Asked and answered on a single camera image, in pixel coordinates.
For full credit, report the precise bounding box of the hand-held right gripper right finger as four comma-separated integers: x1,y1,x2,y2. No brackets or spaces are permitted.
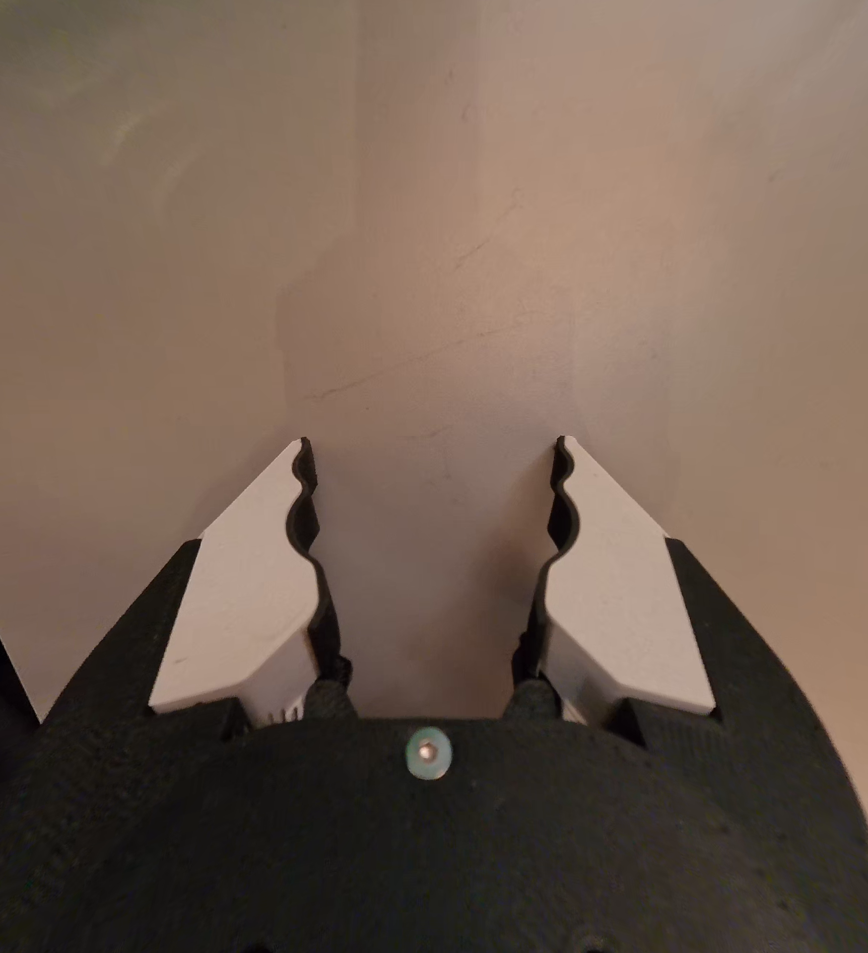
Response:
512,435,718,728

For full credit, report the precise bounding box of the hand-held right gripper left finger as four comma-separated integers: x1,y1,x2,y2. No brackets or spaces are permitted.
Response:
148,438,341,727

